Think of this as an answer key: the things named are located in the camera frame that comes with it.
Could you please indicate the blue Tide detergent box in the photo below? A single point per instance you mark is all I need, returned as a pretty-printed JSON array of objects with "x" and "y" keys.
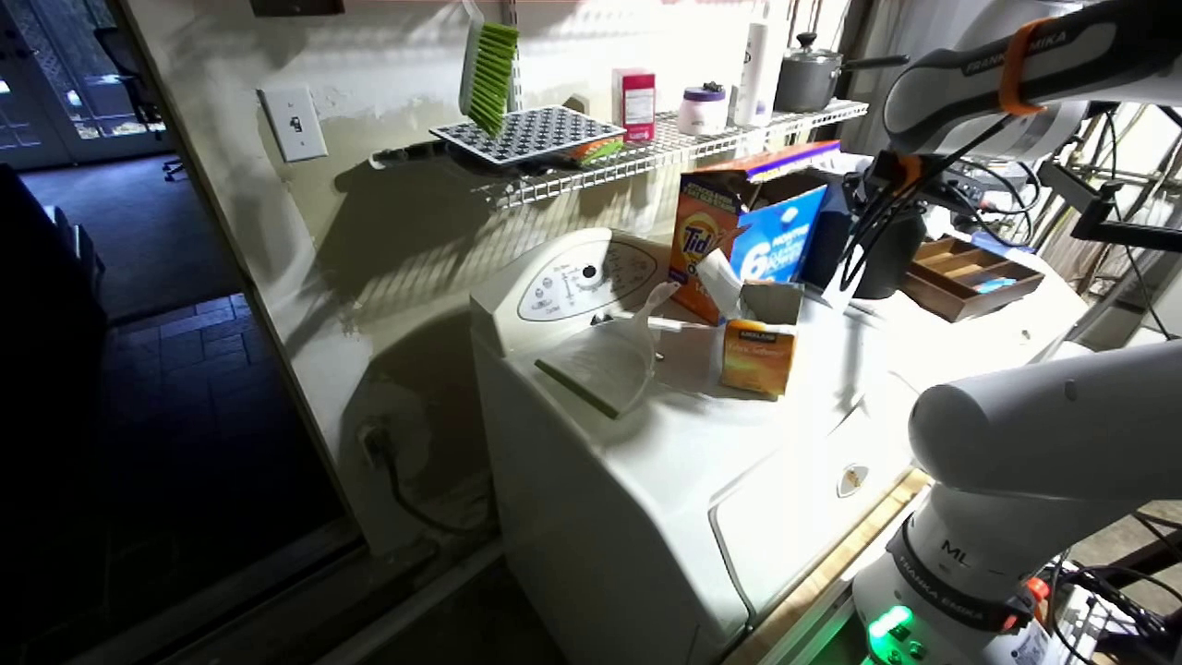
[{"x": 778, "y": 227}]

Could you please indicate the orange fabric softener box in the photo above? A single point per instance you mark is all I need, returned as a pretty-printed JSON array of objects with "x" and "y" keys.
[{"x": 760, "y": 357}]

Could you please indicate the white light switch plate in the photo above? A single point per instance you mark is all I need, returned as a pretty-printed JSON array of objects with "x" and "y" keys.
[{"x": 293, "y": 121}]

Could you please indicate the white slim bottle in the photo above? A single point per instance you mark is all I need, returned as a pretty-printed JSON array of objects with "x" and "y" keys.
[{"x": 755, "y": 77}]

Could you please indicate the wooden organiser tray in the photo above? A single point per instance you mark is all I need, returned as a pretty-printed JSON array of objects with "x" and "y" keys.
[{"x": 971, "y": 279}]

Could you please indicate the pink cardboard box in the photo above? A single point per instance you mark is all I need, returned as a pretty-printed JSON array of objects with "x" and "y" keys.
[{"x": 638, "y": 104}]

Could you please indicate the white washing machine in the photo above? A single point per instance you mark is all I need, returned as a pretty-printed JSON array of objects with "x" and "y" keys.
[{"x": 639, "y": 495}]

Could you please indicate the green orange flat packet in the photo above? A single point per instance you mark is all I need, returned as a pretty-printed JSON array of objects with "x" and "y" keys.
[{"x": 591, "y": 155}]

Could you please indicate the grey machine hatch panel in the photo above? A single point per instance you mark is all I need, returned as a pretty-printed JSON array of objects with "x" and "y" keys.
[{"x": 597, "y": 370}]

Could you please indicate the black metal stand frame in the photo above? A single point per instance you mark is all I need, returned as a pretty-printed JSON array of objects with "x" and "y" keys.
[{"x": 1114, "y": 227}]

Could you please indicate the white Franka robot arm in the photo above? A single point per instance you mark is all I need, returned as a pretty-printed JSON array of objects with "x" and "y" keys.
[{"x": 1046, "y": 432}]

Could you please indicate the wooden plank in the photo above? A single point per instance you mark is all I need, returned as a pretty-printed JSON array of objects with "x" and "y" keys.
[{"x": 826, "y": 576}]

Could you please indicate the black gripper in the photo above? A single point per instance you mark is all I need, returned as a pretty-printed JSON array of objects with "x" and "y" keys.
[{"x": 891, "y": 206}]

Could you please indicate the dark wall plaque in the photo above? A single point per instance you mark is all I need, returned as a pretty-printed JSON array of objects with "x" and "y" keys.
[{"x": 295, "y": 6}]

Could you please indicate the white jar purple lid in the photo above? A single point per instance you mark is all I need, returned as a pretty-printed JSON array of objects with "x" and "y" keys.
[{"x": 704, "y": 112}]

